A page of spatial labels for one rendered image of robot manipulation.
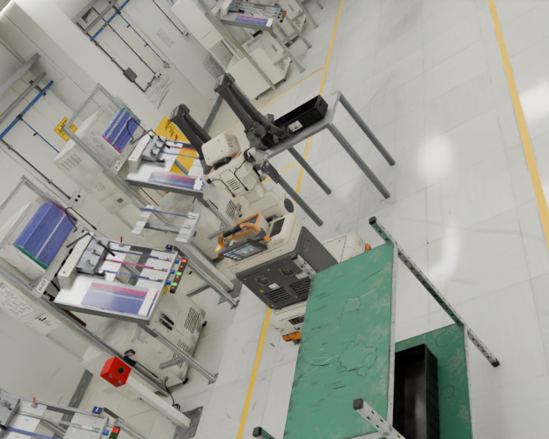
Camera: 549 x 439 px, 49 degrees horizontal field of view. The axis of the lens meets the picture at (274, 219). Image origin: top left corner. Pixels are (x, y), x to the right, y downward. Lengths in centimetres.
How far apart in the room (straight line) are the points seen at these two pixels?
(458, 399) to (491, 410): 38
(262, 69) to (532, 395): 645
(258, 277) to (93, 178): 229
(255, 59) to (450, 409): 654
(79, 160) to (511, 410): 403
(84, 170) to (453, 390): 389
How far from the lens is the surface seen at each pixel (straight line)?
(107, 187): 564
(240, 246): 354
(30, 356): 611
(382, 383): 214
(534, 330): 325
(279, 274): 376
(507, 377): 316
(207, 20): 846
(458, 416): 270
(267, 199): 387
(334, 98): 462
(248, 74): 866
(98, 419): 397
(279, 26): 984
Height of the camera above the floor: 241
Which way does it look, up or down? 25 degrees down
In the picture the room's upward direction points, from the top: 44 degrees counter-clockwise
